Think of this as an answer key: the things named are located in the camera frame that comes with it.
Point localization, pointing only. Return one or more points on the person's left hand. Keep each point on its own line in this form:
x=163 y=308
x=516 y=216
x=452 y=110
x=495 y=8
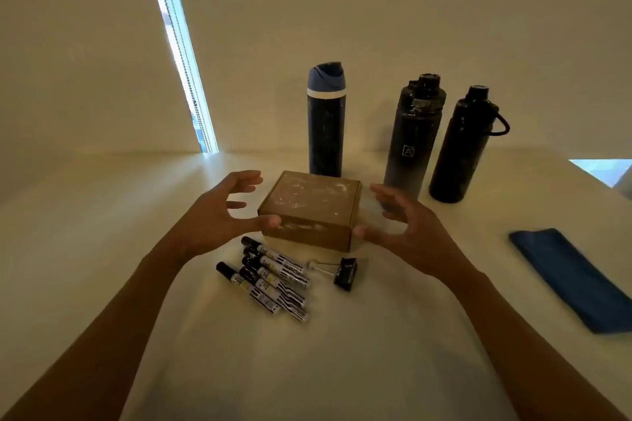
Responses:
x=212 y=223

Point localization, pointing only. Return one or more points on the person's right hand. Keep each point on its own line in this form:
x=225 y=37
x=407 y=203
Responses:
x=424 y=243

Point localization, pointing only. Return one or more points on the black white striped marker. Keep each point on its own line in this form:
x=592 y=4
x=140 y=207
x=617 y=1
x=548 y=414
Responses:
x=286 y=272
x=276 y=256
x=281 y=285
x=276 y=295

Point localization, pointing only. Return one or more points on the barcode label black marker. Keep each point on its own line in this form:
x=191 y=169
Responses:
x=247 y=287

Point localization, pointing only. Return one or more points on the black binder clip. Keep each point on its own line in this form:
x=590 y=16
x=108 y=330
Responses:
x=345 y=272

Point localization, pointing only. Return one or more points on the brown paper box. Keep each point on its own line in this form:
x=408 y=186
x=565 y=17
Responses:
x=311 y=198

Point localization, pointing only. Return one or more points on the black grey gradient bottle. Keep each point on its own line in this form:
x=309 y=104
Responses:
x=412 y=139

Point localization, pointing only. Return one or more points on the blue cloth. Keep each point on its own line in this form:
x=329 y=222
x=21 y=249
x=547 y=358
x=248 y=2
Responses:
x=568 y=277

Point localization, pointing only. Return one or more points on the navy bottle with blue lid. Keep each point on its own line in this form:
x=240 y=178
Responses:
x=326 y=129

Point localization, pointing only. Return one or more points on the person's right forearm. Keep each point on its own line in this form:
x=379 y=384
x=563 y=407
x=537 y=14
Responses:
x=533 y=361

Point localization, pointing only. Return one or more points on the person's left forearm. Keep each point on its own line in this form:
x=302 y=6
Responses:
x=99 y=346

